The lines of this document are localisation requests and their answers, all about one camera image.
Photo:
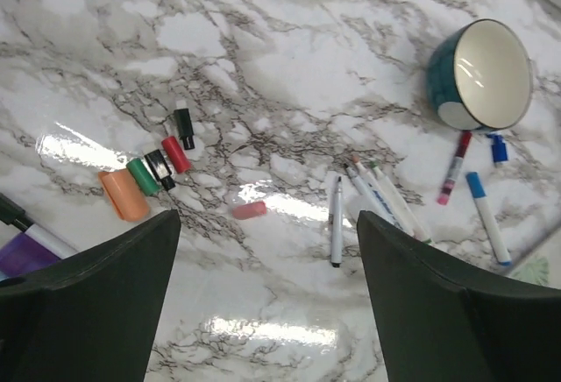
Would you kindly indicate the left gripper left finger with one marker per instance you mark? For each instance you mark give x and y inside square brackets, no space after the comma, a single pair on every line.
[93,316]

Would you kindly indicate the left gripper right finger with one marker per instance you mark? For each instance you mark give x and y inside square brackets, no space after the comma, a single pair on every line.
[439,318]

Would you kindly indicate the green white marker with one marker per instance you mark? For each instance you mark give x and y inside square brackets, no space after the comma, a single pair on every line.
[419,232]

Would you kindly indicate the orange highlighter cap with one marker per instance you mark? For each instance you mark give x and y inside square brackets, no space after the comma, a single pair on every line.
[124,195]

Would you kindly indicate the red capped white marker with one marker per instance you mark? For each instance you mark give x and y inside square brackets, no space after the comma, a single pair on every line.
[397,218]

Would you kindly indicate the black capped white marker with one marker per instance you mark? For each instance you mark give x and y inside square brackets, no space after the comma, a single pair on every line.
[374,203]

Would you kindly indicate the blue capped white marker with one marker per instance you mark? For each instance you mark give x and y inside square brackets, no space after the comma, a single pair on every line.
[491,226]

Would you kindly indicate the white pen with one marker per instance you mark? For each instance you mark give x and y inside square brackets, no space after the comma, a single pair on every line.
[336,244]

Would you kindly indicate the green pen cap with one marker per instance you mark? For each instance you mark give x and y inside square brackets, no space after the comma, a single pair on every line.
[147,184]

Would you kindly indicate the black pen cap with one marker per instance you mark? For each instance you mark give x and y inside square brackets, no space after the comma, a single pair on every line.
[184,125]
[160,169]

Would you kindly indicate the red pen cap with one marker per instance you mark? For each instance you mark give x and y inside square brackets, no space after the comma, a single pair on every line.
[176,154]

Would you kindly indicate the pink pen cap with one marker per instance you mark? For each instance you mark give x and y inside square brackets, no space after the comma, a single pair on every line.
[249,210]

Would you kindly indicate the maroon gel pen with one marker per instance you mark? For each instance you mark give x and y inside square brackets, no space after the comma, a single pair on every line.
[454,169]

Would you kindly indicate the floral rectangular tray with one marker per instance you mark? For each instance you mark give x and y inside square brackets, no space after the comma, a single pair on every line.
[542,266]

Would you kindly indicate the red thin marker left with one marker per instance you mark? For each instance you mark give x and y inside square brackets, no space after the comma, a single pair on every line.
[14,215]

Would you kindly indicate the dark blue capped marker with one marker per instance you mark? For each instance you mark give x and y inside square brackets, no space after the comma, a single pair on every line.
[498,148]

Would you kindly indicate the dark rimmed ceramic bowl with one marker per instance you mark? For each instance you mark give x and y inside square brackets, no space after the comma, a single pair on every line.
[480,78]

